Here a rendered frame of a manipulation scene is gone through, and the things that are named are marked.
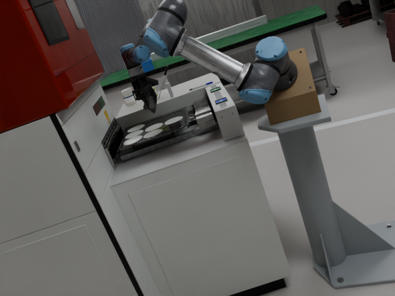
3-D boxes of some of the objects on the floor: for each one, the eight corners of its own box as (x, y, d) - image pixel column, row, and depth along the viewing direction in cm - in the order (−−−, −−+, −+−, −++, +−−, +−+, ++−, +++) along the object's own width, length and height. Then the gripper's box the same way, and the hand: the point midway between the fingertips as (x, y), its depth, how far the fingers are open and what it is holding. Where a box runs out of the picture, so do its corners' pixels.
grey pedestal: (395, 222, 218) (366, 78, 190) (419, 279, 178) (387, 108, 151) (300, 237, 233) (260, 106, 206) (303, 293, 194) (254, 140, 167)
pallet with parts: (412, 6, 724) (408, -20, 709) (341, 28, 762) (335, 3, 747) (400, 2, 800) (396, -22, 785) (335, 22, 838) (331, 0, 823)
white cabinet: (176, 328, 202) (110, 187, 175) (174, 227, 293) (131, 125, 265) (299, 288, 198) (251, 138, 171) (259, 199, 289) (224, 92, 262)
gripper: (125, 80, 201) (141, 118, 208) (139, 76, 197) (155, 115, 204) (134, 74, 208) (149, 113, 215) (148, 70, 204) (163, 109, 211)
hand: (154, 110), depth 211 cm, fingers closed
